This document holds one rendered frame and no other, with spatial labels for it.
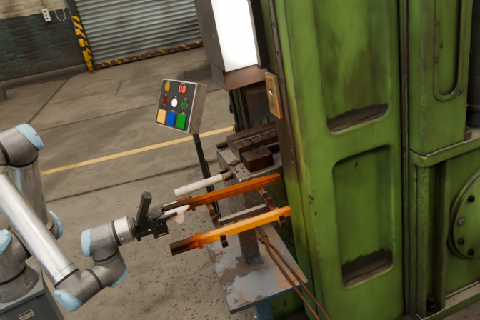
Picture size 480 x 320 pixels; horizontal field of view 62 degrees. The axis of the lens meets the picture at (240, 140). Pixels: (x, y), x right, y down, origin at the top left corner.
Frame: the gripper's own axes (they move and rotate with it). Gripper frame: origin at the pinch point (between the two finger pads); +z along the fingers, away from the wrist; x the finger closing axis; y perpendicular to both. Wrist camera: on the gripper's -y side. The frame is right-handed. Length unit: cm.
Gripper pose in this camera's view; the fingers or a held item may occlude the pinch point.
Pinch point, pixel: (185, 203)
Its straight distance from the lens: 144.0
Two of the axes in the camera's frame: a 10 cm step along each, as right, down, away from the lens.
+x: 2.8, 3.7, -8.9
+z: 9.4, -3.0, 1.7
